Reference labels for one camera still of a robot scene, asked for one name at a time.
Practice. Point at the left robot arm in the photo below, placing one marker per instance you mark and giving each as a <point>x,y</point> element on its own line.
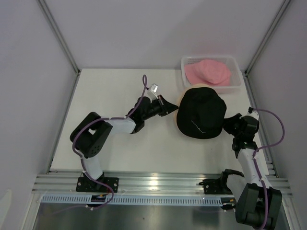
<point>91,134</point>

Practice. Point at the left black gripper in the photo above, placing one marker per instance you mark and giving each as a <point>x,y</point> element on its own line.
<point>165,107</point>

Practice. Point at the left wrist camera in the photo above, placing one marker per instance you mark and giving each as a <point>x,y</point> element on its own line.
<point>152,92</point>

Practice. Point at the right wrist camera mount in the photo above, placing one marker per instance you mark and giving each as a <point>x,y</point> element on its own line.
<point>252,112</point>

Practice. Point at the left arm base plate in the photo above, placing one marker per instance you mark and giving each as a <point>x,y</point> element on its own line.
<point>84,184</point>

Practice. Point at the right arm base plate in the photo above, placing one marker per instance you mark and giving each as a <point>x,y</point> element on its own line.
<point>215,187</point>

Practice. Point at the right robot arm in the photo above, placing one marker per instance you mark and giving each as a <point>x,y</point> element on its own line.
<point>257,202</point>

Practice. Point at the corner aluminium post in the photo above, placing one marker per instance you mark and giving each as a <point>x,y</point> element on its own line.
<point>58,34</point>
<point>282,10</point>

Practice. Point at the white slotted cable duct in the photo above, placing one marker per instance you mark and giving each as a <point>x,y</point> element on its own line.
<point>134,200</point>

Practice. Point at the right corner aluminium post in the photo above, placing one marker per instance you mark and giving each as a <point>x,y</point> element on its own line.
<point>282,10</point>

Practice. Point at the aluminium mounting rail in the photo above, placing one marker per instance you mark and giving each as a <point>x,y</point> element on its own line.
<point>130,183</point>

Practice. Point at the beige bucket hat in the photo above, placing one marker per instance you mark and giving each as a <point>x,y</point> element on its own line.
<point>200,85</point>

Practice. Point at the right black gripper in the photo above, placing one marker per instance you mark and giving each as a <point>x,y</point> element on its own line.
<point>228,122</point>

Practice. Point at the white plastic basket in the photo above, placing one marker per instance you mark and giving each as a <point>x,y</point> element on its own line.
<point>236,79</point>

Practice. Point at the black bucket hat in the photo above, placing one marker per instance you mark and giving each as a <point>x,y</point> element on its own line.
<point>201,113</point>

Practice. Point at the left corner aluminium post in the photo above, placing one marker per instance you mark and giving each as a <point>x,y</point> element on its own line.
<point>58,34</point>

